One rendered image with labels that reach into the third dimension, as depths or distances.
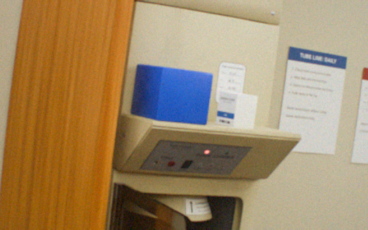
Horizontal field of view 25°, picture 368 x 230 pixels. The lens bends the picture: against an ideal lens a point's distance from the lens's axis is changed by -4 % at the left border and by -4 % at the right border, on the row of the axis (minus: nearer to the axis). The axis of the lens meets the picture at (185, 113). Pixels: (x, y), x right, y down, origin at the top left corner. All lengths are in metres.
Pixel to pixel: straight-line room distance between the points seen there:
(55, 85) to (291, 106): 0.84
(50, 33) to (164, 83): 0.33
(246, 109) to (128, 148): 0.23
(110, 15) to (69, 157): 0.27
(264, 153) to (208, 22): 0.26
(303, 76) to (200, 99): 0.84
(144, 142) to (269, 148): 0.25
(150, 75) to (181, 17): 0.15
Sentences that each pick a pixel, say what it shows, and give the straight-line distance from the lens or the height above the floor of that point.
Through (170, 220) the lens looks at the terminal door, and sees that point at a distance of 1.28.
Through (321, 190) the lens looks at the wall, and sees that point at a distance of 2.36.
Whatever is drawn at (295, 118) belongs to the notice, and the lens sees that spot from 2.26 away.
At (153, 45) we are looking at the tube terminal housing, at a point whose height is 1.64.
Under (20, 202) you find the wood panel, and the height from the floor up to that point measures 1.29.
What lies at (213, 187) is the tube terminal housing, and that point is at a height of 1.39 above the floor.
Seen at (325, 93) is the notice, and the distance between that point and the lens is 2.32.
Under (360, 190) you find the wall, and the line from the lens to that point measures 2.47.
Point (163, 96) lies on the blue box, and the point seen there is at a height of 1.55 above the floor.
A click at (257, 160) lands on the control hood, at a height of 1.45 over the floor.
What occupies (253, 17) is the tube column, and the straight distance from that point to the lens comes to 1.64.
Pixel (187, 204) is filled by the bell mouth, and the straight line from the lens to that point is 1.63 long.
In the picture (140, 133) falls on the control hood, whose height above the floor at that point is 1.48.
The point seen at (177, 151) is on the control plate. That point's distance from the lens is 1.49.
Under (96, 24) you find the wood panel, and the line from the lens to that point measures 1.46.
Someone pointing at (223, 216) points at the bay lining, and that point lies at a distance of 1.72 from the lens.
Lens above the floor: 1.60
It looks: 3 degrees down
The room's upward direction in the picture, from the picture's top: 8 degrees clockwise
